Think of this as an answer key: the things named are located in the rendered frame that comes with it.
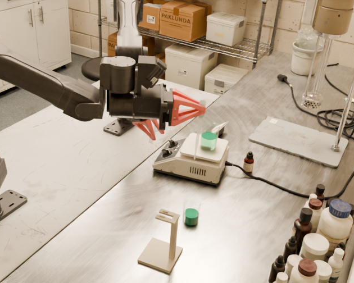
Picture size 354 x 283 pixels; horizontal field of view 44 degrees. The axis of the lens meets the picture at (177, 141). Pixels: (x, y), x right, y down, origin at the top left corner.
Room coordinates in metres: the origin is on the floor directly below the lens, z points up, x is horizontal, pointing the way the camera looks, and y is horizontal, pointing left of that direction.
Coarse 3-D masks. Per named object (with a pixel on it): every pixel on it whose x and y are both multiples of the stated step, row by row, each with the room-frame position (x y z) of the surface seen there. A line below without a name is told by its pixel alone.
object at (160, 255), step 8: (160, 216) 0.72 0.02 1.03; (176, 216) 0.73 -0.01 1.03; (176, 224) 0.72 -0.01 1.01; (176, 232) 0.72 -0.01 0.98; (152, 240) 0.77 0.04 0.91; (160, 240) 0.77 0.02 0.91; (152, 248) 0.75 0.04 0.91; (160, 248) 0.75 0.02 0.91; (168, 248) 0.75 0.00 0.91; (176, 248) 0.75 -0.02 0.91; (144, 256) 0.72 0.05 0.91; (152, 256) 0.72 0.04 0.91; (160, 256) 0.72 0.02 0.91; (168, 256) 0.73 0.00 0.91; (176, 256) 0.73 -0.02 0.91; (152, 264) 0.70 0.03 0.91; (160, 264) 0.70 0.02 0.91; (168, 264) 0.70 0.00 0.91; (168, 272) 0.68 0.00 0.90
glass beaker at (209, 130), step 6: (204, 126) 1.10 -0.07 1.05; (210, 126) 1.10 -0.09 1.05; (216, 126) 1.09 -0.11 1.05; (204, 132) 1.06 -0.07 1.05; (210, 132) 1.05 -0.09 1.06; (216, 132) 1.05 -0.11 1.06; (204, 138) 1.06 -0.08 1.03; (210, 138) 1.05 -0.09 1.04; (216, 138) 1.06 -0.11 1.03; (204, 144) 1.06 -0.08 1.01; (210, 144) 1.05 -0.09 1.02; (216, 144) 1.07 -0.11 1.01; (204, 150) 1.06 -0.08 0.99; (210, 150) 1.05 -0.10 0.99
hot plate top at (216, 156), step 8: (192, 136) 1.14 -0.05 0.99; (184, 144) 1.09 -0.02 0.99; (192, 144) 1.09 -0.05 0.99; (224, 144) 1.11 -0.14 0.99; (184, 152) 1.05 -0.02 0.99; (192, 152) 1.05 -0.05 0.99; (200, 152) 1.05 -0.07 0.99; (208, 152) 1.06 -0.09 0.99; (216, 152) 1.06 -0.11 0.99; (224, 152) 1.07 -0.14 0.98; (208, 160) 1.02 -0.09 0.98; (216, 160) 1.02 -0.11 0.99
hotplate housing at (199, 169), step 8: (168, 160) 1.06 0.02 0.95; (176, 160) 1.04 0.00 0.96; (184, 160) 1.04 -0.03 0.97; (192, 160) 1.04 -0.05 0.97; (200, 160) 1.04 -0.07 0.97; (224, 160) 1.07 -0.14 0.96; (160, 168) 1.06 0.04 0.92; (168, 168) 1.05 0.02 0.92; (176, 168) 1.04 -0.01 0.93; (184, 168) 1.04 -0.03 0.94; (192, 168) 1.03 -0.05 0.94; (200, 168) 1.03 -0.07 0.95; (208, 168) 1.02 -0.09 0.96; (216, 168) 1.01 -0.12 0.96; (184, 176) 1.04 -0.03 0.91; (192, 176) 1.03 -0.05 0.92; (200, 176) 1.02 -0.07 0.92; (208, 176) 1.02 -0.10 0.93; (216, 176) 1.01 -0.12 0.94; (216, 184) 1.01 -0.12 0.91
